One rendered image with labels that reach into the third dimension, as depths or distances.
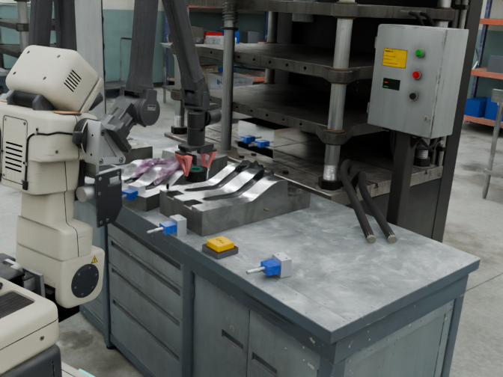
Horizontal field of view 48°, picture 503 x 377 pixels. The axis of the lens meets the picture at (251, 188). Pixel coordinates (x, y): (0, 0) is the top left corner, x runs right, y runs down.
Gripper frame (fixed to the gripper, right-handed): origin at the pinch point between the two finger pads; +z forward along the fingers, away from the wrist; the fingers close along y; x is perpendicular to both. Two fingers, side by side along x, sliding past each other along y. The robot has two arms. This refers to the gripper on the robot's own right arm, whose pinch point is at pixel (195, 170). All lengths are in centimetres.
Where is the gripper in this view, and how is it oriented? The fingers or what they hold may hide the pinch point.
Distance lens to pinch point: 183.8
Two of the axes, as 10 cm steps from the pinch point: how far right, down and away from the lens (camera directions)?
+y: 7.0, -2.1, 6.8
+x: -7.1, -2.6, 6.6
